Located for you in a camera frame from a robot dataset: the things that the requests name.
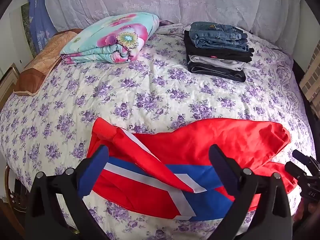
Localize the blue printed cloth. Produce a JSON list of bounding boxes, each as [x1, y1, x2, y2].
[[27, 0, 58, 53]]

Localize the wooden bed frame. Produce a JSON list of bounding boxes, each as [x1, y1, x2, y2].
[[4, 164, 29, 214]]

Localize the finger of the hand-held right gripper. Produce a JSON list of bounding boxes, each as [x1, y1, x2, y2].
[[284, 161, 310, 184], [292, 149, 320, 172]]

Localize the purple floral bedspread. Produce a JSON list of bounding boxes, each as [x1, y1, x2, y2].
[[0, 22, 315, 240]]

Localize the brown pillow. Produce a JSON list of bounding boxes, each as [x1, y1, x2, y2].
[[14, 29, 83, 97]]

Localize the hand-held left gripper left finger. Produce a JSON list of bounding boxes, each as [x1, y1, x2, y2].
[[25, 144, 110, 240]]

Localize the folded grey pants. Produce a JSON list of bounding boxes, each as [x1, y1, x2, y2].
[[187, 54, 247, 72]]

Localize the folded blue jeans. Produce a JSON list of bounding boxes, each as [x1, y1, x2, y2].
[[189, 22, 249, 48]]

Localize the folded floral blanket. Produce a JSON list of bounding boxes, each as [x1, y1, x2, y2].
[[60, 12, 160, 64]]

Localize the person's right hand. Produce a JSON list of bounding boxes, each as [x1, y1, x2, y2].
[[296, 199, 320, 222]]

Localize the folded black pants white stripe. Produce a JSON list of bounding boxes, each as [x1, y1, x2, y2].
[[187, 62, 247, 82]]

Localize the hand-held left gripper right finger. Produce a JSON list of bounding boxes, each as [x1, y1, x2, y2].
[[209, 144, 294, 240]]

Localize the white lace cloth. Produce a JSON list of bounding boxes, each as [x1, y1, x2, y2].
[[44, 0, 302, 45]]

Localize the red blue white jacket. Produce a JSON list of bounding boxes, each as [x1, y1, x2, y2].
[[86, 117, 298, 222]]

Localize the beige brick-patterned panel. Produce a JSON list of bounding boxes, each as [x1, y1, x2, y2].
[[299, 50, 320, 103]]

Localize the folded black pants red tag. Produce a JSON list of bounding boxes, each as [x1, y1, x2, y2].
[[184, 31, 254, 63]]

